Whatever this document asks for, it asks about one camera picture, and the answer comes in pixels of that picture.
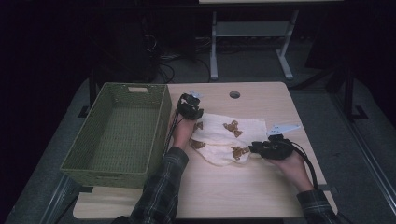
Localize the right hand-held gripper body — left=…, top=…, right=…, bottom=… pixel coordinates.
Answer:
left=261, top=123, right=302, bottom=161

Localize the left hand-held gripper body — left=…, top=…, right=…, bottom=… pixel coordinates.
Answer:
left=177, top=90, right=205, bottom=121

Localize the white cloth with brown print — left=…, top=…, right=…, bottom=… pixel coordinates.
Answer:
left=189, top=112, right=269, bottom=167

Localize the green woven basket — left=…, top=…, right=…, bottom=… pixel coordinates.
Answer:
left=59, top=81, right=173, bottom=189

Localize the person's left hand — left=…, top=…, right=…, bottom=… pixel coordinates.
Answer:
left=172, top=117, right=198, bottom=151

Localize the person's right hand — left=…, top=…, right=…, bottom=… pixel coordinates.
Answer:
left=270, top=150, right=314, bottom=193

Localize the black metal stand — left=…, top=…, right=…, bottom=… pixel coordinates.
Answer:
left=77, top=68, right=98, bottom=119
left=325, top=62, right=370, bottom=123

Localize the right hand-held gripper cable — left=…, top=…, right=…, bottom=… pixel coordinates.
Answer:
left=290, top=140, right=319, bottom=191

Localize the bundle of black floor cables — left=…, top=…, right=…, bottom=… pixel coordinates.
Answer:
left=141, top=34, right=213, bottom=84

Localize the white metal table frame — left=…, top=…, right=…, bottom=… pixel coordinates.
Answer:
left=199, top=0, right=344, bottom=81

